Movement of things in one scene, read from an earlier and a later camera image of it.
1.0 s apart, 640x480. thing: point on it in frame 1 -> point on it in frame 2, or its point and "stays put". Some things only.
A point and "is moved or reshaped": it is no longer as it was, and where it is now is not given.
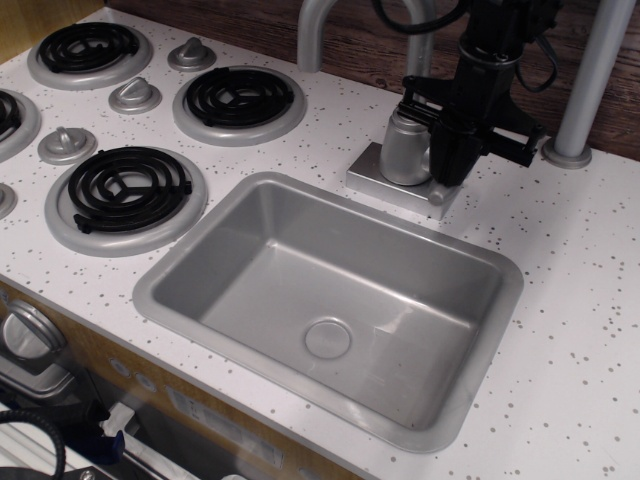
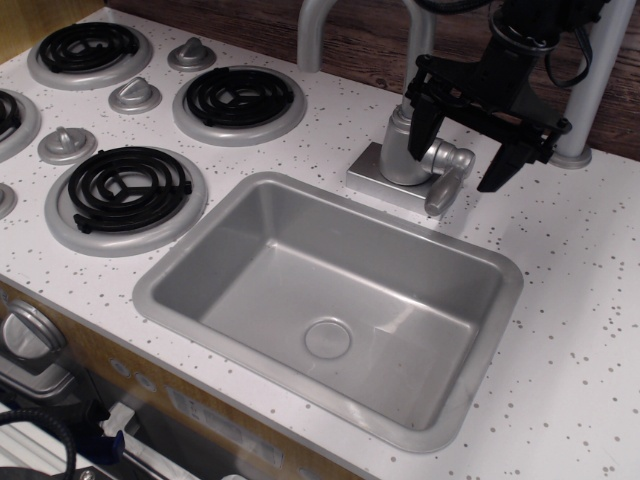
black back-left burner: x=82 y=56 stays put
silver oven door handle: x=45 y=383 stays put
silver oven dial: x=27 y=332 stays put
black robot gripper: x=476 y=103 -> x=493 y=91
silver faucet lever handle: x=437 y=196 is moved or reshaped
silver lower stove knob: x=66 y=146 stays put
